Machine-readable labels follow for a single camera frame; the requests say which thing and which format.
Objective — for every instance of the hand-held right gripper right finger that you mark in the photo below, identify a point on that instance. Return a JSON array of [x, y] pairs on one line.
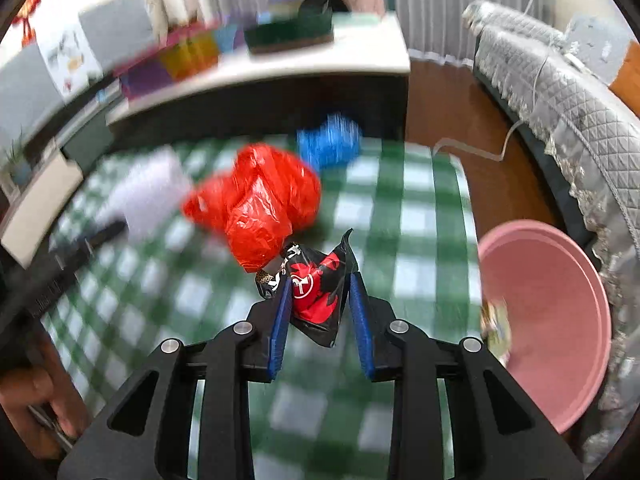
[[361, 330]]

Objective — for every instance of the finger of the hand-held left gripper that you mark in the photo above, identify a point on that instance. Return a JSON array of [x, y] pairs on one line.
[[90, 242]]

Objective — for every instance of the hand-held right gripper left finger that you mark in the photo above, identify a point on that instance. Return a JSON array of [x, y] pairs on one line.
[[281, 325]]

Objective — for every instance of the black red snack wrapper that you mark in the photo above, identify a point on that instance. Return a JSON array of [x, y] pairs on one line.
[[315, 295]]

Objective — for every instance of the yellow tissue packet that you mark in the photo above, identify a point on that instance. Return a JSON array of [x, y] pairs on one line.
[[495, 330]]

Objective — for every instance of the pink plastic basin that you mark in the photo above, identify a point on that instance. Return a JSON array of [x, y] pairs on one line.
[[550, 310]]

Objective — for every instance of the person's left hand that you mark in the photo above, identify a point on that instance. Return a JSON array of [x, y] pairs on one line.
[[30, 410]]

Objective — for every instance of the white low cabinet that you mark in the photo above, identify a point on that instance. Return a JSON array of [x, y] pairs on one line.
[[35, 210]]

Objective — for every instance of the green white checked tablecloth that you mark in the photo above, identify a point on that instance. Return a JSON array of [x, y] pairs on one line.
[[400, 240]]

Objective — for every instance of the red plastic bag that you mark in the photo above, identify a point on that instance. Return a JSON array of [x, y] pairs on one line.
[[260, 210]]

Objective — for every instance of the white printed cloth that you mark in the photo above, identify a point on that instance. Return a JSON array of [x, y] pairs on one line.
[[70, 60]]

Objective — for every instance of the blue plastic bag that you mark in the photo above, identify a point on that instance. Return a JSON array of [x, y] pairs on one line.
[[330, 145]]

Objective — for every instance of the colourful rectangular box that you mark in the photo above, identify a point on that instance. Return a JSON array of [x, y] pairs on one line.
[[190, 55]]

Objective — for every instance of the white topped dark cabinet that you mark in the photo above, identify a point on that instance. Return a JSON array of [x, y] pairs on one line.
[[300, 60]]

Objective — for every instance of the green round tin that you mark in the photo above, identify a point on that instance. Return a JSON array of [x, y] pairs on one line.
[[290, 32]]

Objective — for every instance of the sofa with grey quilted cover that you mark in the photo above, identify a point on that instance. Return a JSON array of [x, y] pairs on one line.
[[575, 110]]

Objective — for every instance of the grey curtain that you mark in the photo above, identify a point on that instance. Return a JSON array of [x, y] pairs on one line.
[[440, 5]]

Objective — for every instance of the orange cushion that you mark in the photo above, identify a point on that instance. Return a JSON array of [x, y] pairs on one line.
[[630, 85]]

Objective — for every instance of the red wall ornament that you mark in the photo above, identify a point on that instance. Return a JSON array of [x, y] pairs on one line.
[[35, 0]]

